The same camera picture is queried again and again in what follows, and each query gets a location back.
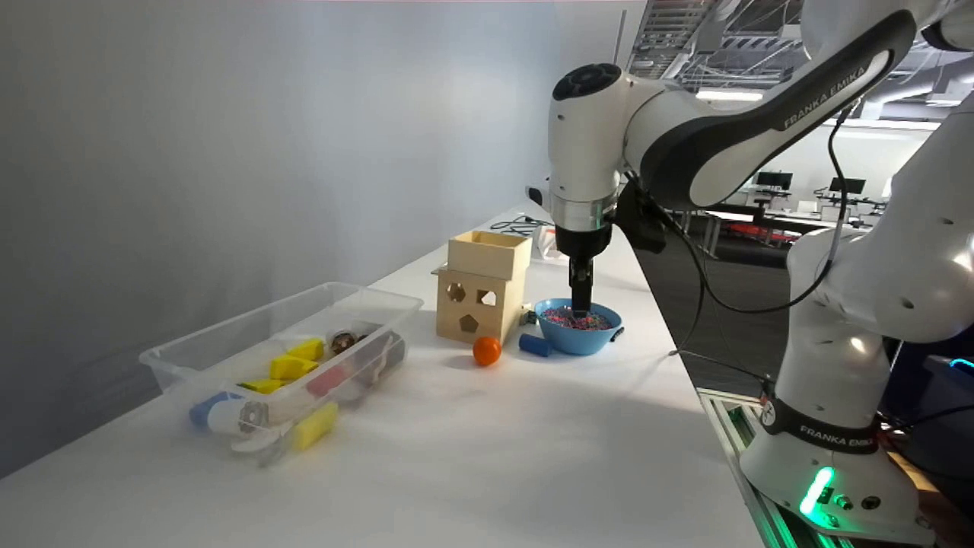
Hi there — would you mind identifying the clear plastic bin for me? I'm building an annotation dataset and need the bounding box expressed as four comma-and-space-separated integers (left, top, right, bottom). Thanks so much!
136, 281, 426, 442

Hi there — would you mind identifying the cluttered tray of parts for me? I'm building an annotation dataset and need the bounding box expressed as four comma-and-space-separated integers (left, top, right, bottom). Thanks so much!
487, 209, 573, 261

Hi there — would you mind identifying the brown ring toy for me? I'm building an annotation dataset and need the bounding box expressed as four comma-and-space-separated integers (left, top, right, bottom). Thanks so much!
327, 327, 367, 359

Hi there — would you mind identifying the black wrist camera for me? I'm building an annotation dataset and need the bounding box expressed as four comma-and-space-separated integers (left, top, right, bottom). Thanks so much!
612, 179, 672, 256

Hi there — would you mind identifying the white plastic utensil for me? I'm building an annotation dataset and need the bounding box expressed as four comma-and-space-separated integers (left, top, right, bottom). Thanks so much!
225, 424, 299, 471

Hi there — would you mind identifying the orange ball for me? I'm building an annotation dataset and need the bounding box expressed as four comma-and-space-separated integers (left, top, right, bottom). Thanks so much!
473, 336, 506, 367

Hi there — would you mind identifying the yellow oblong toy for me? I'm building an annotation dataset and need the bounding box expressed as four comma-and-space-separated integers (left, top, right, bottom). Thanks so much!
288, 403, 342, 452

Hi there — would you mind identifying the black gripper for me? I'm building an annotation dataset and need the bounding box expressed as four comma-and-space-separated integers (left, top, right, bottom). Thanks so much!
554, 224, 616, 317

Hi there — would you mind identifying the blue cylinder block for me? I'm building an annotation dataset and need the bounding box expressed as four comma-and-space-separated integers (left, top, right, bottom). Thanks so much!
519, 333, 557, 359

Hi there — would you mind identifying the colourful cereal in bowl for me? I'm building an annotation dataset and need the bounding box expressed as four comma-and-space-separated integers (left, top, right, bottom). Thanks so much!
543, 306, 612, 336

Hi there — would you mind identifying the pink flat toy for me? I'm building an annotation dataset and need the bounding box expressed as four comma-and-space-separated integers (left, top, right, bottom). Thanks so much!
303, 366, 352, 399

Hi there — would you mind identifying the blue bowl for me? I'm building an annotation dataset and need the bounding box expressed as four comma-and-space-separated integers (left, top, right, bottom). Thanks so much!
530, 296, 626, 359

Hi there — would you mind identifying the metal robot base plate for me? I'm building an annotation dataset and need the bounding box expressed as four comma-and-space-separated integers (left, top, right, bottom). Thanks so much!
698, 385, 815, 548

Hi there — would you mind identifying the small plain wooden box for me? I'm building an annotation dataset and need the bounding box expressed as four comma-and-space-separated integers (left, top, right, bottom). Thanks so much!
447, 228, 537, 286

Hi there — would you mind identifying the wooden shape sorter box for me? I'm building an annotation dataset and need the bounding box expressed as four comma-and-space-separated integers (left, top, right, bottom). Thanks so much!
432, 264, 530, 347

